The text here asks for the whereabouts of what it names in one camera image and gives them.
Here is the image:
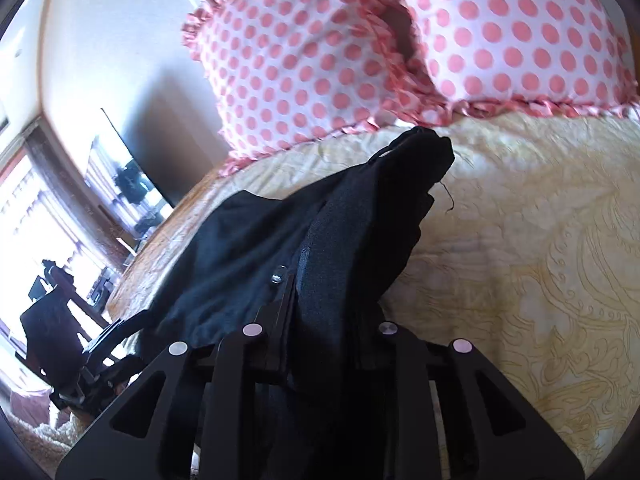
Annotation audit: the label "dark wooden chair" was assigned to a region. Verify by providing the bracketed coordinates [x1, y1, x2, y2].
[20, 259, 108, 388]

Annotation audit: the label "pink polka-dot pillow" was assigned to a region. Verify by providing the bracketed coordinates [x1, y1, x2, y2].
[378, 0, 639, 122]
[182, 0, 436, 177]

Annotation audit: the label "cream yellow patterned bedspread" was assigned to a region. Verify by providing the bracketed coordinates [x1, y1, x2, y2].
[106, 112, 640, 478]

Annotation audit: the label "brown patterned curtain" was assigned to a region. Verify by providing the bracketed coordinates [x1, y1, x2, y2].
[24, 117, 129, 270]

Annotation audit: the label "right pink polka-dot pillow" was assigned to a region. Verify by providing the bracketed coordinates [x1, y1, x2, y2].
[378, 0, 639, 122]

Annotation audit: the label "left pink polka-dot pillow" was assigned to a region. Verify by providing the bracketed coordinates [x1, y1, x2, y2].
[182, 0, 436, 177]

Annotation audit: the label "black flat screen television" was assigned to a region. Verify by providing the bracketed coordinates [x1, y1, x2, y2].
[84, 107, 174, 242]

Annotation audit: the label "black pants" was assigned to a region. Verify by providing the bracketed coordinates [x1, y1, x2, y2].
[136, 127, 454, 479]

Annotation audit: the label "cream fuzzy sleeve forearm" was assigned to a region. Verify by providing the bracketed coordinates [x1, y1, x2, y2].
[8, 412, 93, 479]

